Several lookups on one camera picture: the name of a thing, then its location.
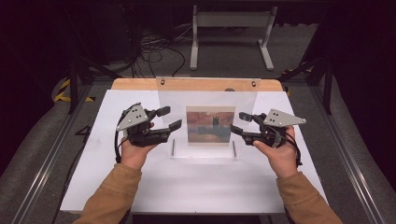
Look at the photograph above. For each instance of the white table sheet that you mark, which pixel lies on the white table sheet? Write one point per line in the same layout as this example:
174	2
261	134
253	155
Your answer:
186	186

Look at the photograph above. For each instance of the white metal stand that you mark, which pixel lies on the white metal stand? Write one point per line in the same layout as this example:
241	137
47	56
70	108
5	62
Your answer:
232	18

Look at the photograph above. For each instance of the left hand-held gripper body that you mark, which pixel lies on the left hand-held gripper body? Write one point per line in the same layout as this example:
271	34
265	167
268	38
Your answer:
134	118

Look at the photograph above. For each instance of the person's right hand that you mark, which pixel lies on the person's right hand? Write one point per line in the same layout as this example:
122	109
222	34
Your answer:
281	158

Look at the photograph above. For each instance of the yellow black hazard tape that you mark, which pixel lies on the yellow black hazard tape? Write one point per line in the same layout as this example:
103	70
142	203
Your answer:
62	93

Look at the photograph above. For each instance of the aluminium floor rail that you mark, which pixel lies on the aluminium floor rail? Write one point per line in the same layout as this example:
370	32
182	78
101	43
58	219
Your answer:
348	161
46	161

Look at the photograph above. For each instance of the black tripod stand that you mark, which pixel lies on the black tripod stand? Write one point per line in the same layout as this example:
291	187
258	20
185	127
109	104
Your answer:
73	84
327	84

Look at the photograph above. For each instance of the person's left hand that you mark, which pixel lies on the person's left hand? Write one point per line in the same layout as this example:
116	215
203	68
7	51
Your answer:
134	155

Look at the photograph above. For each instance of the picture card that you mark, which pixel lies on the picture card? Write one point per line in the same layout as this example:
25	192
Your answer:
210	126

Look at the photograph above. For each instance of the clear acrylic photo frame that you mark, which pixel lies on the clear acrylic photo frame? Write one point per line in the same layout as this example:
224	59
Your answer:
174	102

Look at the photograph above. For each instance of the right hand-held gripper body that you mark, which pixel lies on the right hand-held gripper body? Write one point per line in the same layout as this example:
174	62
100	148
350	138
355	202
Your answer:
280	119

